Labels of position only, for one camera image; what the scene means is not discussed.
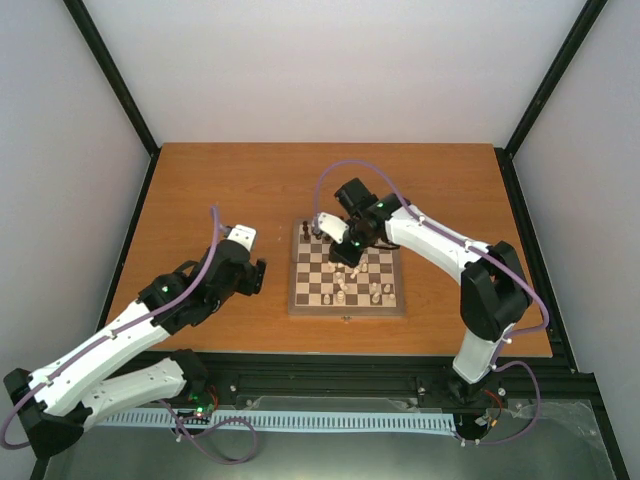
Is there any wooden chess board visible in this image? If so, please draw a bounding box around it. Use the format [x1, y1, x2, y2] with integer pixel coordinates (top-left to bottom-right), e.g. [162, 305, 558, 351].
[288, 219, 406, 320]

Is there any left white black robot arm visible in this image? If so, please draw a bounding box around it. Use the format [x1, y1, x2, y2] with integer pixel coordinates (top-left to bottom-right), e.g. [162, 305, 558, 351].
[4, 226, 266, 459]

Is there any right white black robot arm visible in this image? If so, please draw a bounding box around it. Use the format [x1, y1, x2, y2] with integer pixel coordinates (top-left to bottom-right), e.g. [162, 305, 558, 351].
[313, 178, 532, 404]

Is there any dark chess pieces row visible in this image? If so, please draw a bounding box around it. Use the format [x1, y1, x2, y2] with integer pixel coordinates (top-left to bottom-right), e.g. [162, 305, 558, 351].
[302, 221, 323, 242]

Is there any green lit circuit board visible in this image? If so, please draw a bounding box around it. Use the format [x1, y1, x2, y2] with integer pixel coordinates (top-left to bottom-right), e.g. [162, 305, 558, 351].
[195, 406, 211, 418]

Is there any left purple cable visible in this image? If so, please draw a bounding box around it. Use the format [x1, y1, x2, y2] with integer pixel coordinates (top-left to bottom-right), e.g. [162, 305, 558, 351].
[0, 204, 259, 464]

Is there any purple cable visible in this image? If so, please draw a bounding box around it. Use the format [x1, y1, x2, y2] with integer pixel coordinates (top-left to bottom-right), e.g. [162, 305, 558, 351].
[311, 159, 550, 447]
[0, 204, 259, 464]

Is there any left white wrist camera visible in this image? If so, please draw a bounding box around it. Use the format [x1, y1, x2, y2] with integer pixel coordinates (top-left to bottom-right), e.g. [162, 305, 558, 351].
[224, 224, 258, 252]

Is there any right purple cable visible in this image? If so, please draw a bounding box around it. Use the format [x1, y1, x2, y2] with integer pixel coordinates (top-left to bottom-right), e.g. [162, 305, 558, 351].
[311, 159, 550, 447]

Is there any light blue slotted cable duct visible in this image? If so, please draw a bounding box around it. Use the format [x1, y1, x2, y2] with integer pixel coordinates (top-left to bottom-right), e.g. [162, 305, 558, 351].
[101, 408, 455, 436]

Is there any black aluminium frame rail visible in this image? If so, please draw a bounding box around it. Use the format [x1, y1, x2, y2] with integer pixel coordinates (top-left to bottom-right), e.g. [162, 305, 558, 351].
[64, 350, 599, 401]

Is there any left black frame post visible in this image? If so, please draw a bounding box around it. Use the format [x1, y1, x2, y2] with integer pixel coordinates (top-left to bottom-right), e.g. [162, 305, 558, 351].
[62, 0, 161, 157]

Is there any black frame post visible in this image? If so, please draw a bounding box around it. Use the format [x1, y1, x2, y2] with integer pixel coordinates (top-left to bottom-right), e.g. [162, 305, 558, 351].
[502, 0, 610, 156]
[62, 0, 161, 157]

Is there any right black frame post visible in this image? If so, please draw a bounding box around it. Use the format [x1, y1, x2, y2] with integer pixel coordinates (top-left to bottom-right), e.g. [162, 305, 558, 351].
[502, 0, 610, 156]

